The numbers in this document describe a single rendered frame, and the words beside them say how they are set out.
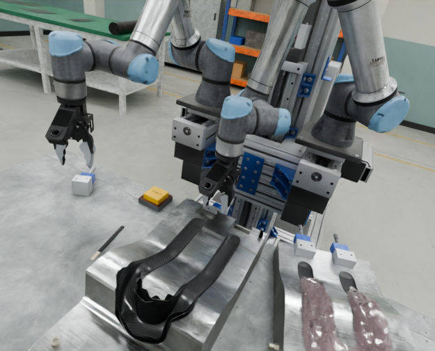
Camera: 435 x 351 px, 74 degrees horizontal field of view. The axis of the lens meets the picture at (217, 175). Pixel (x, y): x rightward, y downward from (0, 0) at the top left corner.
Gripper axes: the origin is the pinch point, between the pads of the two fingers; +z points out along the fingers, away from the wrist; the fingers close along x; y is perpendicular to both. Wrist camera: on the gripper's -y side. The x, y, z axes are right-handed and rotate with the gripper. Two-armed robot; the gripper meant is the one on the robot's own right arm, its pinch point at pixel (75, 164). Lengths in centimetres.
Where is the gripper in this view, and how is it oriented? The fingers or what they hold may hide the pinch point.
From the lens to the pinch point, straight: 95.7
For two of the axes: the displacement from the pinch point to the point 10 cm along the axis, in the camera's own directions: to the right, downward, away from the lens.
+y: -0.2, -5.3, 8.5
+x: -9.9, -1.2, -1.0
